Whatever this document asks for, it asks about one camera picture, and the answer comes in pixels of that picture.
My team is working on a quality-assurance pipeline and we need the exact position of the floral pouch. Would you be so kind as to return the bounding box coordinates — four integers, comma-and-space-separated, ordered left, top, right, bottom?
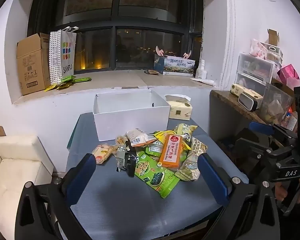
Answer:
249, 39, 268, 58

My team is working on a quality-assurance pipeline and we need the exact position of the person's right hand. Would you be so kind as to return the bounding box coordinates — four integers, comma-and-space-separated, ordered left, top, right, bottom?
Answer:
274, 177, 300, 205

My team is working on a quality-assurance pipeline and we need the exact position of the pale green snack packet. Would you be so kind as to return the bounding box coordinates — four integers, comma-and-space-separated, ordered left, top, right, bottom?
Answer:
174, 123, 199, 142

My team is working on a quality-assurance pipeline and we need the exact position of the small open cardboard box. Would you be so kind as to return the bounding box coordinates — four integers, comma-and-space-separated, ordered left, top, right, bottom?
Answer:
267, 29, 280, 46

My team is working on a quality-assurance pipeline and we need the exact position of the white paper shopping bag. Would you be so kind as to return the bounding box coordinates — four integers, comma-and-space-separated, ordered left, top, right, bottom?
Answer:
49, 26, 78, 85

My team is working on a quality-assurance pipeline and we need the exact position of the white and black device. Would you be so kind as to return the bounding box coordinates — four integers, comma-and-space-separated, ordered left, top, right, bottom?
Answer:
238, 92, 259, 112

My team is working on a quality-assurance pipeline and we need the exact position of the white plastic bottle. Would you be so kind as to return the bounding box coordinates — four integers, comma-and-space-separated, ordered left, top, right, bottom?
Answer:
195, 59, 207, 79

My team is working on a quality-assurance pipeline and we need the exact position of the clear plastic drawer unit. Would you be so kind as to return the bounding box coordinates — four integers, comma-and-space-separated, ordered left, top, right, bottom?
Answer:
235, 52, 276, 92

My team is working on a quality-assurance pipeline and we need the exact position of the white and orange snack packet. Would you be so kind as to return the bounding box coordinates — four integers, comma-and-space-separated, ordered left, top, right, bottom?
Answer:
126, 129, 158, 147

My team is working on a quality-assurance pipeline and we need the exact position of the cream tissue pack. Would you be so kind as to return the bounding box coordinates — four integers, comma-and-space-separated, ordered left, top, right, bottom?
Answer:
165, 94, 192, 120

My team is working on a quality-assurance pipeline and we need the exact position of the small green snack packet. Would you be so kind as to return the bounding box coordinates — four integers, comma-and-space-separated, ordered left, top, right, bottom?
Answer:
145, 140, 163, 156

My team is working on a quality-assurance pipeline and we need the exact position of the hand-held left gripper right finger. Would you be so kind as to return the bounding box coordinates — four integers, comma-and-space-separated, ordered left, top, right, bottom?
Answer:
197, 152, 288, 240

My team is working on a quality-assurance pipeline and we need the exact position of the pile of green packets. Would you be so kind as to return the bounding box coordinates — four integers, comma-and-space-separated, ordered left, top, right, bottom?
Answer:
44, 75, 92, 92

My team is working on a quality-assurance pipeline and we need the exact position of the green seaweed snack packet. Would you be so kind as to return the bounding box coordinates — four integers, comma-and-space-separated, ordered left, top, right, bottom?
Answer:
134, 150, 180, 199

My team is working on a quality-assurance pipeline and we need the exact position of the yellow snack packet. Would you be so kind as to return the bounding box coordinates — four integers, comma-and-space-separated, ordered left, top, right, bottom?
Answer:
152, 130, 175, 143

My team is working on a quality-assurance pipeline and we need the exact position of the brown cardboard box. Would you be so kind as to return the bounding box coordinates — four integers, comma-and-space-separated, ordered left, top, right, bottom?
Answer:
16, 32, 52, 96

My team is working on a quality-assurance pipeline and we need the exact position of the clear plastic bin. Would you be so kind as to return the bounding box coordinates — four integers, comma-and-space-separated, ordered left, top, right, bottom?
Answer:
261, 82, 297, 131

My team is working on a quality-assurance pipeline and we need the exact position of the black snack packet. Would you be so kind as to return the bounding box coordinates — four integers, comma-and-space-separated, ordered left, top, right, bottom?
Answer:
116, 144, 138, 178

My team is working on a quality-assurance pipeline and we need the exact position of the white box with round window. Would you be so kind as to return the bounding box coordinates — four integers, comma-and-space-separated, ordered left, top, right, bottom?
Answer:
261, 42, 283, 67

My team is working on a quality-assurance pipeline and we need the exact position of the dark window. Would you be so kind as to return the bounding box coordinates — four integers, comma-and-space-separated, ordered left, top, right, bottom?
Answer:
27, 0, 204, 72

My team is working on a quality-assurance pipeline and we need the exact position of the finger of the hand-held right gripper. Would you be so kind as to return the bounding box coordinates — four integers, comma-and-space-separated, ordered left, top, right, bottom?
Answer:
249, 121, 299, 141
234, 136, 294, 167

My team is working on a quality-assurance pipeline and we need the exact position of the brown side table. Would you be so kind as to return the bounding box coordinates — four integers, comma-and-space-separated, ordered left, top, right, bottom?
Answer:
210, 89, 285, 140

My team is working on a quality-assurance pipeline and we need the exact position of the landscape print tissue box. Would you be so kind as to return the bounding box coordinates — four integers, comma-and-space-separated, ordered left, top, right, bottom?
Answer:
154, 54, 196, 77

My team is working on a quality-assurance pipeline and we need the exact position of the pink box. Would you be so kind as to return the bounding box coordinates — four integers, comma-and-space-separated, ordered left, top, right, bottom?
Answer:
277, 64, 300, 90

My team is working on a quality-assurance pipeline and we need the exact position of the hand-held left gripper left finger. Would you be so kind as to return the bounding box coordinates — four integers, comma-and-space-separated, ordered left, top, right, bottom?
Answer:
14, 153, 100, 240

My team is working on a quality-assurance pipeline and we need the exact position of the beige biscuit packet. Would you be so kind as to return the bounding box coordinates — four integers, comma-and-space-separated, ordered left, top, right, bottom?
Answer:
175, 137, 208, 182

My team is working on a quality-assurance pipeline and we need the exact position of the pale rice cracker packet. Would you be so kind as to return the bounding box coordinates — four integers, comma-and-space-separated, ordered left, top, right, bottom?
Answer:
91, 143, 120, 165

